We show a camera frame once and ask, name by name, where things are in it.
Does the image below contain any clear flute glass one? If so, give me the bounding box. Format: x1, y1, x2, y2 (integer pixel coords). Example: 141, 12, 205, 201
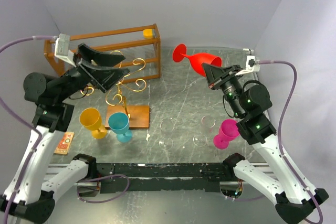
201, 115, 216, 134

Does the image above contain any clear flute glass three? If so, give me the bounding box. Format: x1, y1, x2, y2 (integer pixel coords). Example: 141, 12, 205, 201
159, 137, 174, 151

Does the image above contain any blue plastic wine glass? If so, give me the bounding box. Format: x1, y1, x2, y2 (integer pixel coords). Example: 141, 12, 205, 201
108, 112, 133, 143

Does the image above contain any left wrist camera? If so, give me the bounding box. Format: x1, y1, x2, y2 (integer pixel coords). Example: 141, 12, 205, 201
54, 34, 76, 66

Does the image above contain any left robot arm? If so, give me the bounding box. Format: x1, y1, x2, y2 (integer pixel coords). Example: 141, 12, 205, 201
1, 40, 129, 223

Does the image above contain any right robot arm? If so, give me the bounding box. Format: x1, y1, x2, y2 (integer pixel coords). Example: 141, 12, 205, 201
202, 63, 329, 223

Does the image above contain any clear flute glass four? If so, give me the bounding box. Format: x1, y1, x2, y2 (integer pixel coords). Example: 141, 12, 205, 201
193, 134, 207, 147

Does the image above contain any clear flute glass two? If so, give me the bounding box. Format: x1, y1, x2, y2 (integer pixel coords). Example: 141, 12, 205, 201
160, 119, 174, 133

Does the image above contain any red plastic wine glass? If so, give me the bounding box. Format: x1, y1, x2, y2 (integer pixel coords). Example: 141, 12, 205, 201
172, 44, 222, 77

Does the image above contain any yellow block on shelf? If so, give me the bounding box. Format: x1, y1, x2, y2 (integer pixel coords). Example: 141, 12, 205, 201
142, 29, 155, 39

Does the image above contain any gold wire wine glass rack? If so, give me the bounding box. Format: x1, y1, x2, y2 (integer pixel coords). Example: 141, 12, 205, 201
80, 50, 151, 130

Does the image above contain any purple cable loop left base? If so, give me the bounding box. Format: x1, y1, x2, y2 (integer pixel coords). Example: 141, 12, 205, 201
76, 174, 130, 204

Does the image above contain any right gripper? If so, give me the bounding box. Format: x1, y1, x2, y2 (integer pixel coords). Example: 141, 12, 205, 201
202, 62, 245, 117

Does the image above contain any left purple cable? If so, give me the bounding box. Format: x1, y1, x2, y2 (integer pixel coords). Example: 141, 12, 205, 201
0, 35, 57, 217

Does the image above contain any orange wooden shelf rack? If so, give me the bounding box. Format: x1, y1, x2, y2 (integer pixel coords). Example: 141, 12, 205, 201
43, 23, 161, 80

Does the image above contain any pink plastic wine glass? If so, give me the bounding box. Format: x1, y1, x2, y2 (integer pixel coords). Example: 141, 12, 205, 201
213, 119, 240, 150

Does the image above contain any yellow plastic wine glass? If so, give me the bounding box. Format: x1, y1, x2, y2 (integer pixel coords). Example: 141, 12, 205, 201
79, 108, 107, 139

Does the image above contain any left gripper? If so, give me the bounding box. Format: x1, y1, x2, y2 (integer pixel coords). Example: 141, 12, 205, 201
57, 42, 131, 101

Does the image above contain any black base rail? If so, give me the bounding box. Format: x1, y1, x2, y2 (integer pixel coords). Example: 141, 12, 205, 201
82, 162, 238, 194

